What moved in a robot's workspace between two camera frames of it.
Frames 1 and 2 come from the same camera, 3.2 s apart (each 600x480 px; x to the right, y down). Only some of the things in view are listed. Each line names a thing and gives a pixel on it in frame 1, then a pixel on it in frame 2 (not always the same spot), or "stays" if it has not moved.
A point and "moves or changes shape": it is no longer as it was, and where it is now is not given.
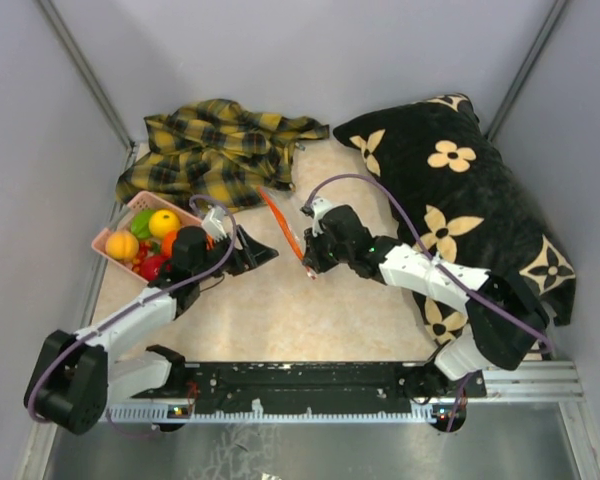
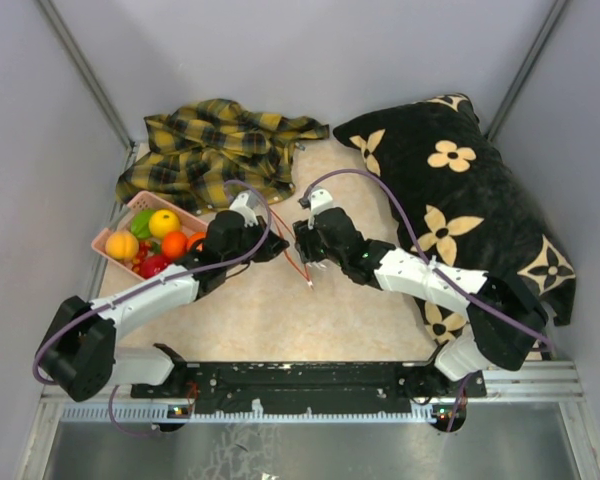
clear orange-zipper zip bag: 290,230 moves or changes shape
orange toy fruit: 167,243 stays
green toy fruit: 140,223 stays
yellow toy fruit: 163,221 stays
